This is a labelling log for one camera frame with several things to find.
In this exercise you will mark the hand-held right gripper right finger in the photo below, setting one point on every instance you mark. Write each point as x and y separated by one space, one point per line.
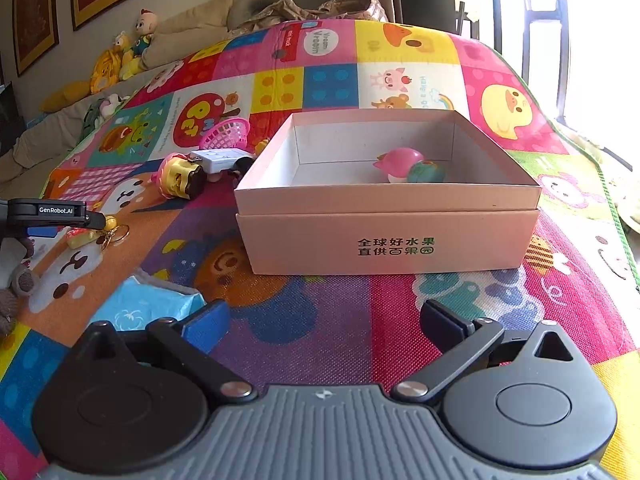
437 322

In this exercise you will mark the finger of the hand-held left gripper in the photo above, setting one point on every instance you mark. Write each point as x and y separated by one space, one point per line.
42 231

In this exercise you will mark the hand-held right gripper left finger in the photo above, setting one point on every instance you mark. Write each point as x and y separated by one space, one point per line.
207 322

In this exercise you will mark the blue tissue packet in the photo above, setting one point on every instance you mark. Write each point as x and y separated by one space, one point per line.
145 305

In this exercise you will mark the pink cardboard box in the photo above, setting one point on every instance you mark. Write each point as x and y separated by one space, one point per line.
390 240

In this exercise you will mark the pink toy basket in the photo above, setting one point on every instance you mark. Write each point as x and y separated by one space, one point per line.
225 135

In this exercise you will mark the beige sofa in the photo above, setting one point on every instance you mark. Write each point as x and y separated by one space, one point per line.
45 130

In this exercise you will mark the dark cabinet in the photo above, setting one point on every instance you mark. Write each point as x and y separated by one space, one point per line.
10 120

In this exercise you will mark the colourful printed play mat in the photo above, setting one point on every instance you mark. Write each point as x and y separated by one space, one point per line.
325 305

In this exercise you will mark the yellow cushion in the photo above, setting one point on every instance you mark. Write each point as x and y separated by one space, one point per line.
65 96

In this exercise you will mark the green and white plush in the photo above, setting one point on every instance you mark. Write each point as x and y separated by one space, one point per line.
102 112

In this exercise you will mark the yellow and pink toy figure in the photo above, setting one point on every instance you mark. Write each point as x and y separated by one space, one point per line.
180 175

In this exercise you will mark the small black object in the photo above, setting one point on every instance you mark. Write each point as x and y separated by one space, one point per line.
242 165

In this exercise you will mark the white power adapter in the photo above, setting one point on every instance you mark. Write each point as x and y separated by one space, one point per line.
220 160

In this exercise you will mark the yellow plush toy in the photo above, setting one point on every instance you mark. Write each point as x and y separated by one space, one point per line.
132 66

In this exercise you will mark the small duck plush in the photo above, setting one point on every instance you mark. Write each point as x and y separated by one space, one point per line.
121 42

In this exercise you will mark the red-haired doll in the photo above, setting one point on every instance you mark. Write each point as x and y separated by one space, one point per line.
144 30

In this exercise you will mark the white plant pot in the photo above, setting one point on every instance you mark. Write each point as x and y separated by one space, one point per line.
630 220

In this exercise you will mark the beige pillow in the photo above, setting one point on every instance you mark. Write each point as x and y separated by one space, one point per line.
185 45
200 12

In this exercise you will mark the grey round cushion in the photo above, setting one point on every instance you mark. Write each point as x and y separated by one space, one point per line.
250 7

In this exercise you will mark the narrow red framed wall picture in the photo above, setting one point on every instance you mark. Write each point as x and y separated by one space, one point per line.
35 15

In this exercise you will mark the window frame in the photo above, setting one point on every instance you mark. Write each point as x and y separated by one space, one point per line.
500 10

